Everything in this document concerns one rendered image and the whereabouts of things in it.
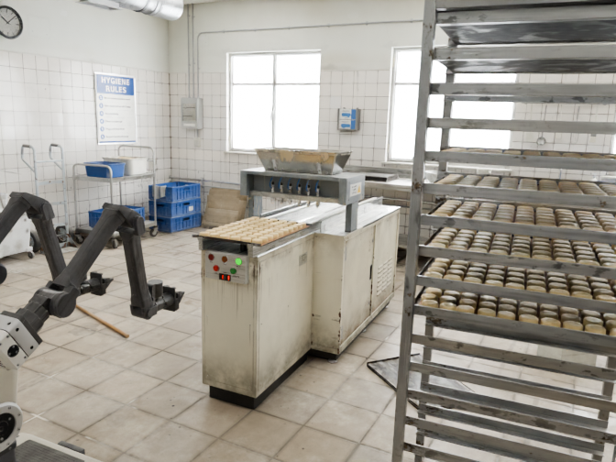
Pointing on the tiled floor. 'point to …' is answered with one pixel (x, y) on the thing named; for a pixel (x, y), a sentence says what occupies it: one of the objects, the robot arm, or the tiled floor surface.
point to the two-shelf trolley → (112, 194)
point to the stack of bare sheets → (388, 369)
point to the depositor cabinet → (351, 279)
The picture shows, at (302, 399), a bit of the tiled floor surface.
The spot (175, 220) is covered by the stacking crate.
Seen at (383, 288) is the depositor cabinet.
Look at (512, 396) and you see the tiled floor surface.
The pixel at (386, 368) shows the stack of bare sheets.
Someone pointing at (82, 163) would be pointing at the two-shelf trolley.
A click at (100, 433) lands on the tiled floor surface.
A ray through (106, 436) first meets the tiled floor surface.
